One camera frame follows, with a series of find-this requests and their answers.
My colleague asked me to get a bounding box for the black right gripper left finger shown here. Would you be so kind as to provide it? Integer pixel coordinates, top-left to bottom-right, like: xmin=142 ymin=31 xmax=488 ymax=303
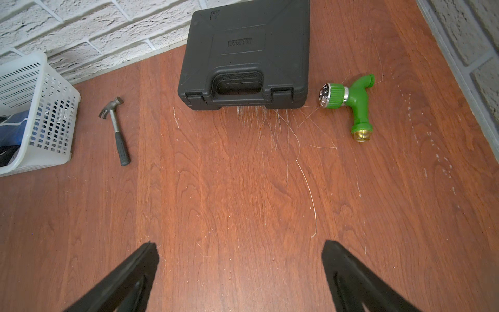
xmin=66 ymin=242 xmax=159 ymax=311

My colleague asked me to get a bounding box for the blue striped pillowcase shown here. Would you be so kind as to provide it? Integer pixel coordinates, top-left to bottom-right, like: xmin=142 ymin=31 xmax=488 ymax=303
xmin=1 ymin=111 xmax=29 ymax=147

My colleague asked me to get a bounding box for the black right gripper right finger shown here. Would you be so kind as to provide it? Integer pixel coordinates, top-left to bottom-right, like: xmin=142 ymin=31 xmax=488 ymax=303
xmin=321 ymin=240 xmax=418 ymax=311

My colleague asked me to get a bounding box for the black plastic tool case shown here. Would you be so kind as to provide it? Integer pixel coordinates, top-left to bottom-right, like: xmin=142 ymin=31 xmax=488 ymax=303
xmin=178 ymin=1 xmax=311 ymax=111

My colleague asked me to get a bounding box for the white plastic basket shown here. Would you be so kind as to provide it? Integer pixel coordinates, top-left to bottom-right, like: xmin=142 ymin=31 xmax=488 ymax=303
xmin=1 ymin=51 xmax=81 ymax=176

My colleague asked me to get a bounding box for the hammer with black handle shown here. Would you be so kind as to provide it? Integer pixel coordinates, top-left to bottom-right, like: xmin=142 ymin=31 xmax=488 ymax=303
xmin=98 ymin=97 xmax=131 ymax=166

